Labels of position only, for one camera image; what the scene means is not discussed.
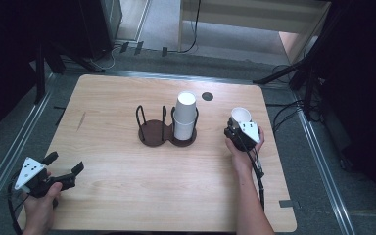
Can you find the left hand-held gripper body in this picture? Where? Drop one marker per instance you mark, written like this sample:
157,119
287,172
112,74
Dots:
29,173

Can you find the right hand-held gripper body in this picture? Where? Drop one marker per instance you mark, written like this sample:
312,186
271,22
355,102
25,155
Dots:
246,138

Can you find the single white paper cup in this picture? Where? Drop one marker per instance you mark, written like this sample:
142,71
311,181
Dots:
241,115

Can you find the stack of white paper cups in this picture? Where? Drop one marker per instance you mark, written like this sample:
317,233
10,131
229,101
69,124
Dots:
184,124

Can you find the person's right hand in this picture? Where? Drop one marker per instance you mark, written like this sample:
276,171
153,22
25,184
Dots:
243,160

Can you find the person's left hand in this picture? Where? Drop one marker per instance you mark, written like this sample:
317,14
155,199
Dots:
40,210

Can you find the black round sticker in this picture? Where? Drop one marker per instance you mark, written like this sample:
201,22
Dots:
207,96

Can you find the black tape piece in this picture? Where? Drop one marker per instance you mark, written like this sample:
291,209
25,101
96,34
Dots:
286,203

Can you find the black stand legs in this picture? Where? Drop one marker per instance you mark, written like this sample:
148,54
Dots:
40,75

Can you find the black metal stand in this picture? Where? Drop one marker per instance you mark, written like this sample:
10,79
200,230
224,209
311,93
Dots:
303,62

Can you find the white open cabinet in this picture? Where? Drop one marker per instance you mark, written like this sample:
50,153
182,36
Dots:
241,19

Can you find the black cabinet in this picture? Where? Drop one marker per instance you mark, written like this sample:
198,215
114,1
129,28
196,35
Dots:
98,26

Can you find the aluminium floor rail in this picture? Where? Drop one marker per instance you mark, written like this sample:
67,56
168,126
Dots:
326,169
13,150

